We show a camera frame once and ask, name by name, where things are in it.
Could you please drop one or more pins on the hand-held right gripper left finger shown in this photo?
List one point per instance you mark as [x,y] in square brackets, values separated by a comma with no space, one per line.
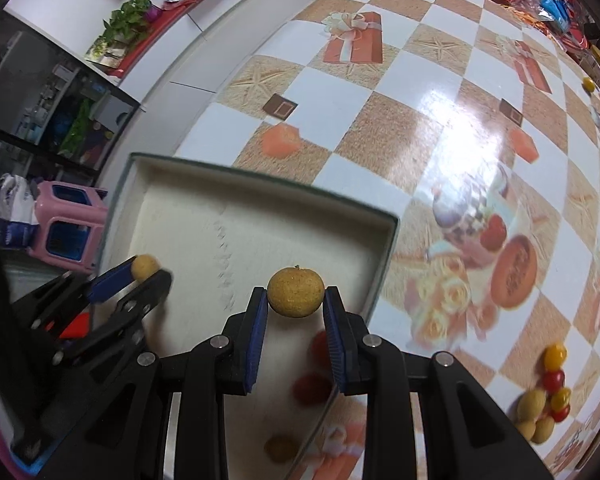
[257,340]

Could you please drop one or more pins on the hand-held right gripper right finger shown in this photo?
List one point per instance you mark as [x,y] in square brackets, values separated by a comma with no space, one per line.
[332,340]

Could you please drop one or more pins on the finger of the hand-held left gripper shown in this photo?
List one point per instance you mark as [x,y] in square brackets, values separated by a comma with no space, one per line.
[110,280]
[130,310]

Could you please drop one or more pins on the small yellow-brown longan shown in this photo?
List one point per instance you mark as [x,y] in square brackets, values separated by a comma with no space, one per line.
[145,266]

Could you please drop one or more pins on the red cherry tomato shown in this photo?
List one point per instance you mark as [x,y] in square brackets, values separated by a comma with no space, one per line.
[553,380]
[561,414]
[312,388]

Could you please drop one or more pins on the large yellow-brown longan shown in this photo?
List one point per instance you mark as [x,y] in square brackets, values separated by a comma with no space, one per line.
[295,292]

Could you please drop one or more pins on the shallow cardboard box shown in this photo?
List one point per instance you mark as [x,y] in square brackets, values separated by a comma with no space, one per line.
[190,225]

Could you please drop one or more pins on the pink plastic stool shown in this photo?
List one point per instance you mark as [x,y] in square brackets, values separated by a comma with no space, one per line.
[67,210]

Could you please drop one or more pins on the white plastic bag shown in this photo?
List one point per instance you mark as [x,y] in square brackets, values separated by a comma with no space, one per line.
[10,210]

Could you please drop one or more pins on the black storage shelf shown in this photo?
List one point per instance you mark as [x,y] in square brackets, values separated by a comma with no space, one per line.
[55,100]

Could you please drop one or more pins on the yellow cherry tomato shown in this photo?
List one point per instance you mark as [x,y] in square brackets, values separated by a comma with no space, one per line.
[561,398]
[555,355]

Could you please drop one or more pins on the red cabinet runner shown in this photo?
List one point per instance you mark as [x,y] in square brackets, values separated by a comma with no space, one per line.
[152,40]

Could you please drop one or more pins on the green potted plant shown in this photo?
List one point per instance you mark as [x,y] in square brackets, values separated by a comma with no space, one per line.
[127,17]

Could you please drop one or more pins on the small kumquat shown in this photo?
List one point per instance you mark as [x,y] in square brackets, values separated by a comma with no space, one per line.
[588,84]

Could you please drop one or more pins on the blue snack packet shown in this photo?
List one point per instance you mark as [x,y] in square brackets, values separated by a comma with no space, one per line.
[555,6]

